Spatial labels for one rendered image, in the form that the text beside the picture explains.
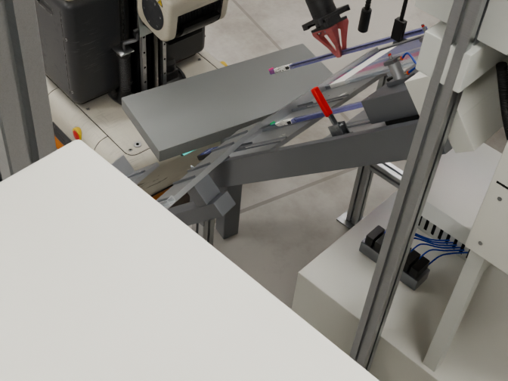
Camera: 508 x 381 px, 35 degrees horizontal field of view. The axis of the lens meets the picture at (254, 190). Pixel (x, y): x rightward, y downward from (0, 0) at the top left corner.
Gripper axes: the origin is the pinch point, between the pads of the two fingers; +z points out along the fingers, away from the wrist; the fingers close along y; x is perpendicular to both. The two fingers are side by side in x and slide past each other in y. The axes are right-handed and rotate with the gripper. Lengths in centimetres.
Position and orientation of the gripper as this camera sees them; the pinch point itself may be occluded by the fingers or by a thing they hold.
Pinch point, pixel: (340, 52)
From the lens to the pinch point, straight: 183.7
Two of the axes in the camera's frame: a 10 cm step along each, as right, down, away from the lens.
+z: 4.0, 8.9, 2.3
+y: 7.0, -4.6, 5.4
